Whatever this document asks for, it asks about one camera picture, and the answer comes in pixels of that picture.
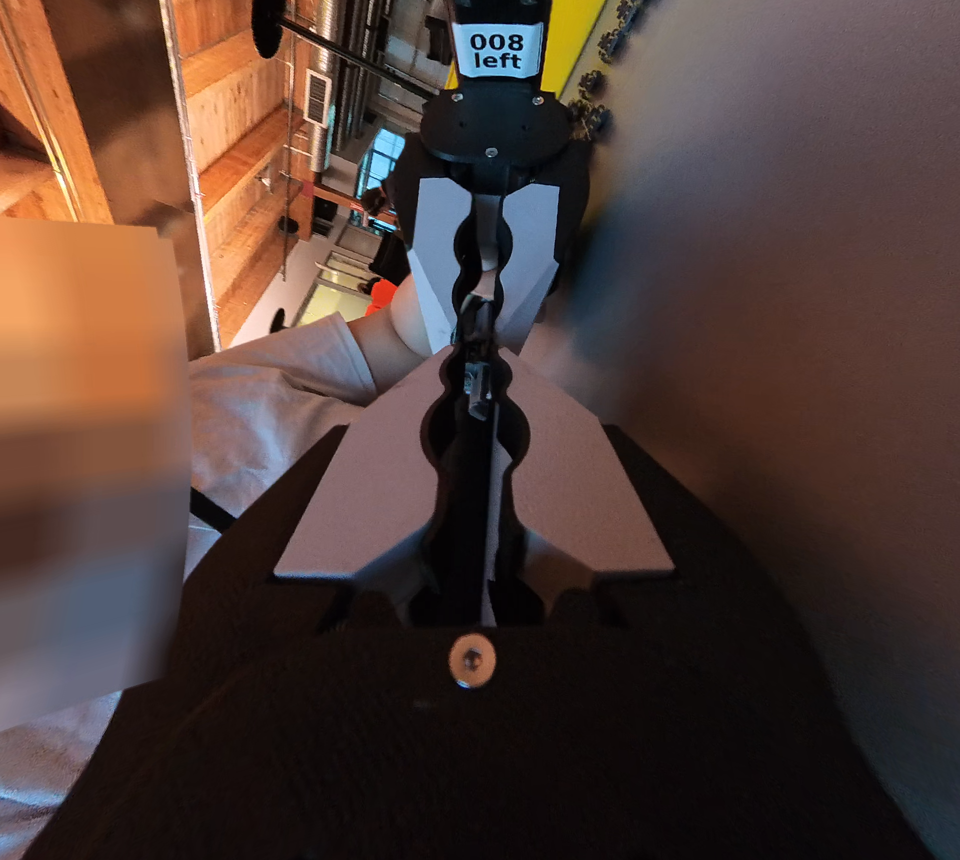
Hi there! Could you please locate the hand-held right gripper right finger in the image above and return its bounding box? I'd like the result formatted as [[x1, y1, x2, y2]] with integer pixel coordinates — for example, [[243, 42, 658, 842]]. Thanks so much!
[[497, 346, 676, 604]]

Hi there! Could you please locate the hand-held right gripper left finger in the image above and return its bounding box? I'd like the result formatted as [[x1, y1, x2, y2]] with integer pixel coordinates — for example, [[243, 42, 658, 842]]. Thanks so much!
[[272, 343, 453, 608]]

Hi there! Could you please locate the person's left hand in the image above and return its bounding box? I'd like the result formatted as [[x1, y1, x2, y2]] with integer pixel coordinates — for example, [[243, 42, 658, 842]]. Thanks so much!
[[390, 274, 436, 355]]

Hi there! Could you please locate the grey toy track chain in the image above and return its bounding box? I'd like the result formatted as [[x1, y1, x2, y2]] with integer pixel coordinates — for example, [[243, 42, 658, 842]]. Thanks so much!
[[453, 298, 501, 424]]

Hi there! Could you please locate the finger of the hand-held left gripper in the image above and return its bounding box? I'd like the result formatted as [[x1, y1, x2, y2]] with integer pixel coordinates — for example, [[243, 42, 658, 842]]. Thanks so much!
[[491, 184, 561, 353], [407, 176, 477, 356]]

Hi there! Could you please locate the row of grey track links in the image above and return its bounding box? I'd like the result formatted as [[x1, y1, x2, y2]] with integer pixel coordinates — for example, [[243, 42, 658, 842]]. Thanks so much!
[[566, 0, 670, 143]]

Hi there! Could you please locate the person's left forearm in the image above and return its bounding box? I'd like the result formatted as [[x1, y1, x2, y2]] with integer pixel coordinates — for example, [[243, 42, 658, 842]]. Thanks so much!
[[346, 311, 421, 396]]

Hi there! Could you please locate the black strap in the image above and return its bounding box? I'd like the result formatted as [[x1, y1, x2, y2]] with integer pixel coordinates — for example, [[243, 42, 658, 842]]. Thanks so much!
[[187, 489, 239, 533]]

